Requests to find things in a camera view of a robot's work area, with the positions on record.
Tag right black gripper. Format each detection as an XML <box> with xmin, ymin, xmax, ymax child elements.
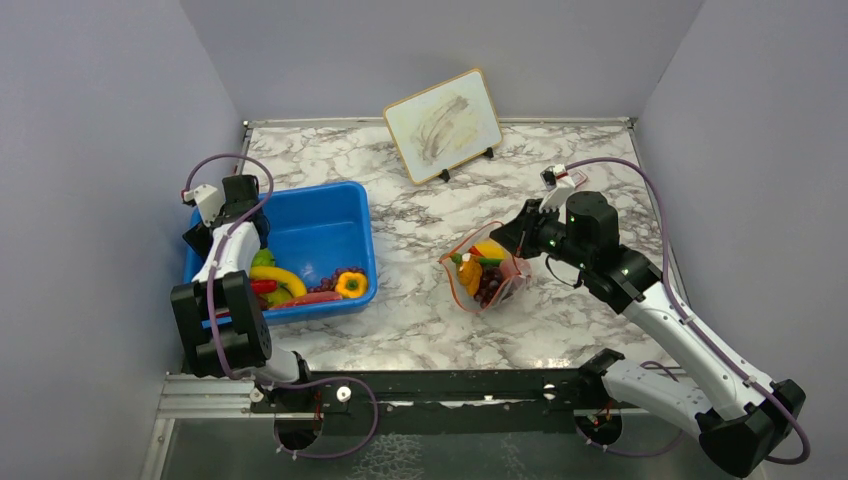
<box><xmin>490</xmin><ymin>199</ymin><xmax>592</xmax><ymax>270</ymax></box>

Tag yellow banana bunch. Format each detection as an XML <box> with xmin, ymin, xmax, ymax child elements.
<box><xmin>469</xmin><ymin>238</ymin><xmax>508</xmax><ymax>260</ymax></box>

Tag peach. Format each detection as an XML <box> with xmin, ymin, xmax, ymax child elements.
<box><xmin>500</xmin><ymin>257</ymin><xmax>532</xmax><ymax>293</ymax></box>

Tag purple grapes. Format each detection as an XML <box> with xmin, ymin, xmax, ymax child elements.
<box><xmin>473</xmin><ymin>267</ymin><xmax>504</xmax><ymax>308</ymax></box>

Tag clear zip top bag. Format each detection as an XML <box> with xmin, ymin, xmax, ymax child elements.
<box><xmin>438</xmin><ymin>221</ymin><xmax>532</xmax><ymax>313</ymax></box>

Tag orange nugget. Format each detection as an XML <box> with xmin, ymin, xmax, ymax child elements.
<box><xmin>458</xmin><ymin>263</ymin><xmax>483</xmax><ymax>297</ymax></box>

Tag green chili pepper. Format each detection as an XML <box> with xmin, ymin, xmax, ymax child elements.
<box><xmin>449</xmin><ymin>253</ymin><xmax>503</xmax><ymax>268</ymax></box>

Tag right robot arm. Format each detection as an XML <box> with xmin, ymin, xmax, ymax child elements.
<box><xmin>491</xmin><ymin>191</ymin><xmax>806</xmax><ymax>477</ymax></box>

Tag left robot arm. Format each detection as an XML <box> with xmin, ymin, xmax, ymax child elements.
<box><xmin>170</xmin><ymin>175</ymin><xmax>315</xmax><ymax>411</ymax></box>

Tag light green vegetable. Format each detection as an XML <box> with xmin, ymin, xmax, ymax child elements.
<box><xmin>251</xmin><ymin>248</ymin><xmax>276</xmax><ymax>268</ymax></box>

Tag blue plastic bin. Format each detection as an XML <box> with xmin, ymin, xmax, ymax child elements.
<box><xmin>178</xmin><ymin>181</ymin><xmax>377</xmax><ymax>325</ymax></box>

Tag small red card box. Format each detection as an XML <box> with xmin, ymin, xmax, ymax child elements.
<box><xmin>568</xmin><ymin>171</ymin><xmax>588</xmax><ymax>187</ymax></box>

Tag single yellow banana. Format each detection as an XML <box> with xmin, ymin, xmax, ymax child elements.
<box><xmin>249</xmin><ymin>267</ymin><xmax>307</xmax><ymax>297</ymax></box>

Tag red chili pepper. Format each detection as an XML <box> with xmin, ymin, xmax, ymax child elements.
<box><xmin>250</xmin><ymin>279</ymin><xmax>278</xmax><ymax>295</ymax></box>

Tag yellow bell pepper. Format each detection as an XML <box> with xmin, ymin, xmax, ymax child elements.
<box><xmin>334</xmin><ymin>271</ymin><xmax>368</xmax><ymax>299</ymax></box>

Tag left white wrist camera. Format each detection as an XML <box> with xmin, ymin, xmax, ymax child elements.
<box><xmin>180</xmin><ymin>184</ymin><xmax>225</xmax><ymax>227</ymax></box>

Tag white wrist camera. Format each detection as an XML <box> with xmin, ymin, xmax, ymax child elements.
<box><xmin>539</xmin><ymin>164</ymin><xmax>576</xmax><ymax>213</ymax></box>
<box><xmin>180</xmin><ymin>184</ymin><xmax>225</xmax><ymax>227</ymax></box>

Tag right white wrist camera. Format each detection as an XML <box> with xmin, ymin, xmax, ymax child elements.
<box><xmin>539</xmin><ymin>164</ymin><xmax>576</xmax><ymax>213</ymax></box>

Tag whiteboard with yellow frame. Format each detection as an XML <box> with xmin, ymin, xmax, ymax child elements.
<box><xmin>383</xmin><ymin>68</ymin><xmax>503</xmax><ymax>185</ymax></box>

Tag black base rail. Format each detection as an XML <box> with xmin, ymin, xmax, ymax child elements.
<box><xmin>181</xmin><ymin>334</ymin><xmax>644</xmax><ymax>439</ymax></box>

